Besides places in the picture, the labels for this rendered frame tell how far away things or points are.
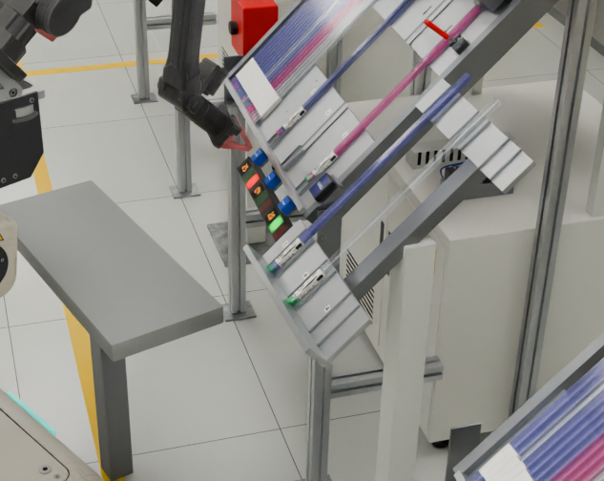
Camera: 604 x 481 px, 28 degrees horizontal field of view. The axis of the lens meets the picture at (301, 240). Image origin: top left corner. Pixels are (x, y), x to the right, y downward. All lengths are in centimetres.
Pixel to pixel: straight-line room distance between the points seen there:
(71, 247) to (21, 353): 77
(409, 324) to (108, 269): 64
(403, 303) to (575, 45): 61
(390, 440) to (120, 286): 61
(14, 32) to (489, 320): 128
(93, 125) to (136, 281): 204
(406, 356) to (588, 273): 64
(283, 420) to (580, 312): 77
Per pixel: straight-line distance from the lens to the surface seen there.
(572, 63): 241
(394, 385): 229
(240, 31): 330
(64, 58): 498
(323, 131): 253
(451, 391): 278
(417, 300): 219
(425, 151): 278
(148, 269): 245
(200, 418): 300
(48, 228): 261
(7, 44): 194
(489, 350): 275
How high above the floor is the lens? 193
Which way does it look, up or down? 32 degrees down
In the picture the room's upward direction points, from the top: 1 degrees clockwise
